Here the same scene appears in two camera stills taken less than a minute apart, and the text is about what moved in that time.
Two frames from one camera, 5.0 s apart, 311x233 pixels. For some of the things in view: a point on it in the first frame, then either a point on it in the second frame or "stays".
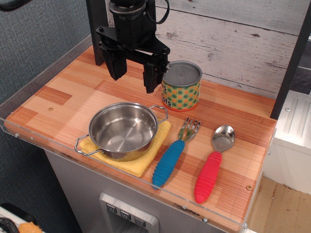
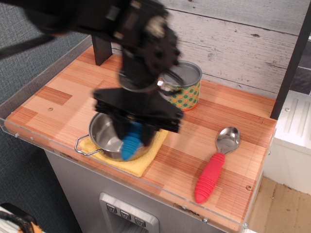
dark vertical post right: x=302 y=41 stays
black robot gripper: x=134 y=34 -> x=149 y=105
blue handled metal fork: x=170 y=158 -> x=131 y=141
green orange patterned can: x=181 y=85 stays
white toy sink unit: x=288 y=159 stays
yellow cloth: x=134 y=167 stays
